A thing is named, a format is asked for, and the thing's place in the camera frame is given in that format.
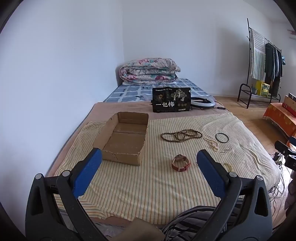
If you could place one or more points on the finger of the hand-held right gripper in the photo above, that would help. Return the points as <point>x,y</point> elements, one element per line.
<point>283,147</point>
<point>292,141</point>

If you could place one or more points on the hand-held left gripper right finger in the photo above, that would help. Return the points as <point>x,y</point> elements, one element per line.
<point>210,171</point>

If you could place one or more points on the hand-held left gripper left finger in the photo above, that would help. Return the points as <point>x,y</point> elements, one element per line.
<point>89,171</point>

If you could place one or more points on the black bangle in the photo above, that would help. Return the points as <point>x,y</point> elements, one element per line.
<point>216,138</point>

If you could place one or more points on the cardboard box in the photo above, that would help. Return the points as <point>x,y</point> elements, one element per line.
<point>124,139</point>

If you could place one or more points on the small silver earrings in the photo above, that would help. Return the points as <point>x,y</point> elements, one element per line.
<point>222,151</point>

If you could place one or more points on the orange covered cabinet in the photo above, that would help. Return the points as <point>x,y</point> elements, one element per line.
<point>279,118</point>

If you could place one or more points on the brown cardboard carton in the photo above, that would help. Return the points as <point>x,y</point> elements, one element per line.
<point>289,102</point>

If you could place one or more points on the yellow striped cloth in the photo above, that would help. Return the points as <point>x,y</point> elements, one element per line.
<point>161,185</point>

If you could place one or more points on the black white striped garment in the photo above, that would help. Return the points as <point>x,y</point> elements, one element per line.
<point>192,222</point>

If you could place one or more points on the yellow box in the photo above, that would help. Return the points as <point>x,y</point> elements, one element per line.
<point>263,88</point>

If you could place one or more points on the brown blanket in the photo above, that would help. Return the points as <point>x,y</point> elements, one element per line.
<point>104,106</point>

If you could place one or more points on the black clothes rack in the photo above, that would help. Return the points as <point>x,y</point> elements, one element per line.
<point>242,85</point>

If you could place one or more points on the dark hanging clothes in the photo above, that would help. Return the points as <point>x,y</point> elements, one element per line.
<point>272,64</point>

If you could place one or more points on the black printed bag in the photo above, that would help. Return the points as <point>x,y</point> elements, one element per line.
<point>171,99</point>

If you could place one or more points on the brown cardboard piece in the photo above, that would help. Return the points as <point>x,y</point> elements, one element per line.
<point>145,230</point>

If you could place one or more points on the blue plaid mattress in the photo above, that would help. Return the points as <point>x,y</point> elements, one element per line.
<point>129,92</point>

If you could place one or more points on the striped hanging towel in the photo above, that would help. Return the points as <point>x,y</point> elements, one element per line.
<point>257,55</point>

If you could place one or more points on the folded floral quilt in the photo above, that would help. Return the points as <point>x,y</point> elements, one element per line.
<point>148,69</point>

